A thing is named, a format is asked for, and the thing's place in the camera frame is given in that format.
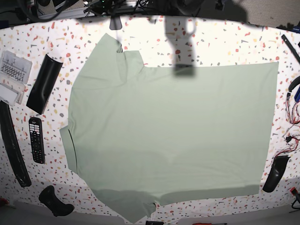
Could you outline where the long black curved strip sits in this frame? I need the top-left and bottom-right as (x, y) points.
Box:
(0, 101), (31, 188)

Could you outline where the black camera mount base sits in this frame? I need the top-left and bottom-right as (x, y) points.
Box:
(109, 16), (122, 30)

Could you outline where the red clamp tool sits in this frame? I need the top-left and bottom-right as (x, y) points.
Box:
(290, 187), (300, 202)

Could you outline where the black TV remote control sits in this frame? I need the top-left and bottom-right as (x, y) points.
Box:
(29, 117), (45, 164)

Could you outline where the light green T-shirt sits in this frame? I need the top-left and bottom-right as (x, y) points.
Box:
(60, 35), (278, 223)

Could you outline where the black curved handle piece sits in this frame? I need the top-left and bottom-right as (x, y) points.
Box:
(38, 185), (75, 217)

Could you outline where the black curved shell right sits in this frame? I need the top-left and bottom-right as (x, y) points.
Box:
(262, 156), (290, 193)

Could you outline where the clear plastic screw box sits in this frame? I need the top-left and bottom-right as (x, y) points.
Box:
(0, 51), (32, 106)

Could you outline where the blue tool right edge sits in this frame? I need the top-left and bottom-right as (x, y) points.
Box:
(294, 87), (300, 102)

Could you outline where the red and black wire bundle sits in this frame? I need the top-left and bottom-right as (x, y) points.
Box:
(273, 92), (300, 162)

